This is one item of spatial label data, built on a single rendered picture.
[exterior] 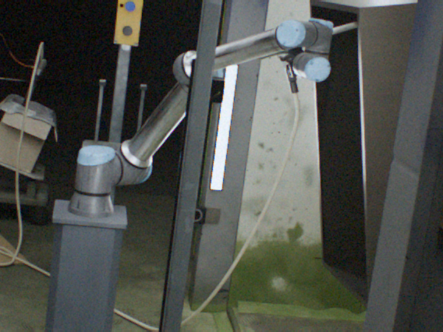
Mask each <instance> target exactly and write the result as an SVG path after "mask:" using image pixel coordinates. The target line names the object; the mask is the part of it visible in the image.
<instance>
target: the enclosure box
mask: <svg viewBox="0 0 443 332"><path fill-rule="evenodd" d="M309 5H310V18H314V19H322V20H325V21H329V22H332V23H333V25H334V26H333V28H336V27H339V26H342V25H346V24H348V23H353V22H356V21H357V28H354V29H351V30H347V31H344V32H341V33H339V34H334V35H332V37H331V38H332V40H331V46H330V51H329V56H328V62H329V64H330V67H331V70H330V73H329V75H328V76H327V77H326V78H325V79H323V80H322V81H314V100H315V116H316V131H317V163H318V179H319V196H320V202H319V211H320V227H321V258H322V265H323V266H324V267H325V268H326V269H327V270H328V271H329V272H330V273H331V274H332V275H333V276H334V277H335V278H336V279H337V280H339V281H340V282H341V283H342V284H343V285H344V286H345V288H346V289H347V290H348V291H349V292H350V293H351V294H352V295H353V296H354V297H355V298H356V299H357V300H358V301H360V302H361V303H362V304H363V305H364V306H366V307H367V306H368V301H369V296H370V287H371V282H372V277H373V273H374V264H375V260H376V255H377V245H378V240H379V236H380V231H381V222H382V217H383V208H384V203H385V195H386V190H387V185H388V176H389V172H390V167H391V163H392V161H393V160H394V155H393V149H394V144H395V135H396V130H397V125H398V121H399V112H400V108H401V102H402V93H403V88H404V84H405V79H406V66H407V61H408V56H409V48H410V43H411V38H412V33H413V25H414V20H415V15H416V7H417V0H309Z"/></svg>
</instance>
